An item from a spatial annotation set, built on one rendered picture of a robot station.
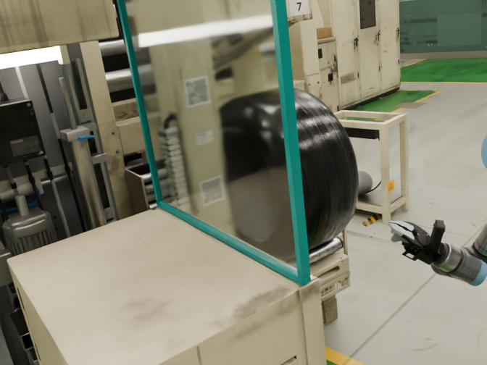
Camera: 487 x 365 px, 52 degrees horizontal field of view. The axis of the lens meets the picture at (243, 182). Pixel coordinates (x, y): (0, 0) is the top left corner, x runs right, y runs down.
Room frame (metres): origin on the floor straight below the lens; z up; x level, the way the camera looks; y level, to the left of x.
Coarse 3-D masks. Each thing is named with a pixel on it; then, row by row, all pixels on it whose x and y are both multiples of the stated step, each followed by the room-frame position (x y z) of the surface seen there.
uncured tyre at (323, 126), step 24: (312, 96) 1.55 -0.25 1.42; (312, 120) 1.44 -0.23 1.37; (336, 120) 1.48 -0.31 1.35; (312, 144) 1.38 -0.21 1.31; (336, 144) 1.42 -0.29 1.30; (312, 168) 1.34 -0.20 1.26; (336, 168) 1.38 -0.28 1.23; (312, 192) 1.32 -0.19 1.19; (336, 192) 1.37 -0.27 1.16; (312, 216) 1.32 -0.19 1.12; (336, 216) 1.38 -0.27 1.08; (312, 240) 1.37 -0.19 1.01
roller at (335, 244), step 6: (330, 240) 1.53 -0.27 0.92; (336, 240) 1.53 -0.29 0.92; (342, 240) 1.54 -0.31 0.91; (318, 246) 1.50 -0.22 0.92; (324, 246) 1.50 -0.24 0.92; (330, 246) 1.51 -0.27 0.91; (336, 246) 1.52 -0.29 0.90; (342, 246) 1.54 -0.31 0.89; (312, 252) 1.47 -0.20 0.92; (318, 252) 1.48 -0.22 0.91; (324, 252) 1.49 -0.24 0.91; (330, 252) 1.50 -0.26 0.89; (312, 258) 1.46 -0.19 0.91; (318, 258) 1.47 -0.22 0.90
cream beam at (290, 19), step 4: (288, 0) 1.89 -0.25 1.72; (308, 0) 1.95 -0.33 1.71; (288, 4) 1.89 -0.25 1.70; (288, 8) 1.89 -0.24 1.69; (288, 12) 1.89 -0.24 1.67; (288, 16) 1.89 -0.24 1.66; (292, 16) 1.90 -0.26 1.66; (296, 16) 1.91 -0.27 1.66; (300, 16) 1.92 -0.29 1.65; (304, 16) 1.93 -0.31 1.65; (308, 16) 1.94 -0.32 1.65; (288, 20) 1.89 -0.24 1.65; (292, 20) 1.90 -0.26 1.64; (296, 20) 1.91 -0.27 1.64; (300, 20) 1.93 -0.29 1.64
